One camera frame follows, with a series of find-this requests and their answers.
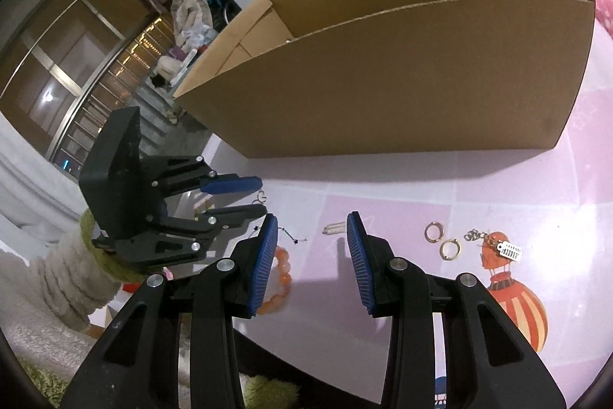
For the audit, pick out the bicycle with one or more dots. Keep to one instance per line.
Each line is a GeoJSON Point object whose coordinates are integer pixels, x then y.
{"type": "Point", "coordinates": [225, 9]}

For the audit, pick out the brown cardboard box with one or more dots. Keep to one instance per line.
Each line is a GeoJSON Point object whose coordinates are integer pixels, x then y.
{"type": "Point", "coordinates": [383, 78]}

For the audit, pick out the brown sliding door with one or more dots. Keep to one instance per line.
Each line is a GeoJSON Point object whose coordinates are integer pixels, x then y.
{"type": "Point", "coordinates": [72, 30]}

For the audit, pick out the small silver earring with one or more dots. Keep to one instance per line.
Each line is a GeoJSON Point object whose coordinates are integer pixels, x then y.
{"type": "Point", "coordinates": [261, 197]}

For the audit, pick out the pile of clothes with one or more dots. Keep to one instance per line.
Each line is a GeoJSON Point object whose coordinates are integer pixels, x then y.
{"type": "Point", "coordinates": [189, 6]}

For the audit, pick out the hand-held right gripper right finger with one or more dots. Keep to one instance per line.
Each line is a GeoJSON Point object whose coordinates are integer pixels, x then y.
{"type": "Point", "coordinates": [359, 265]}

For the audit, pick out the metal railing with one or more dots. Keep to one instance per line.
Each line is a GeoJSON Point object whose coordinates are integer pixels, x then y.
{"type": "Point", "coordinates": [110, 88]}

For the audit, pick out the small white hair clip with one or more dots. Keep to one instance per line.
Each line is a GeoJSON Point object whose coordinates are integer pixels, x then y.
{"type": "Point", "coordinates": [334, 228]}

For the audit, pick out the green fluffy garment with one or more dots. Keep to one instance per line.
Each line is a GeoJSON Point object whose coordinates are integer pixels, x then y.
{"type": "Point", "coordinates": [268, 392]}

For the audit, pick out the person's left forearm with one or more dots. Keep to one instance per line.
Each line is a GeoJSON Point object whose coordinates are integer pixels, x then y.
{"type": "Point", "coordinates": [57, 275]}

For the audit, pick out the small toothed hair clip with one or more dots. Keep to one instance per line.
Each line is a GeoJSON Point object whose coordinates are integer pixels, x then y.
{"type": "Point", "coordinates": [510, 252]}

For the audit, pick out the white small appliance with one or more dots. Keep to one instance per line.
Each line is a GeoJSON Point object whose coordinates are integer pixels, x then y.
{"type": "Point", "coordinates": [167, 66]}

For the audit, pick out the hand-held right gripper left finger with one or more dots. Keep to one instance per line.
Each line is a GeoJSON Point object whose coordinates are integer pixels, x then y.
{"type": "Point", "coordinates": [263, 265]}

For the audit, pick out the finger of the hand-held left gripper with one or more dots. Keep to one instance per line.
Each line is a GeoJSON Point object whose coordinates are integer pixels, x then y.
{"type": "Point", "coordinates": [230, 184]}
{"type": "Point", "coordinates": [239, 212]}

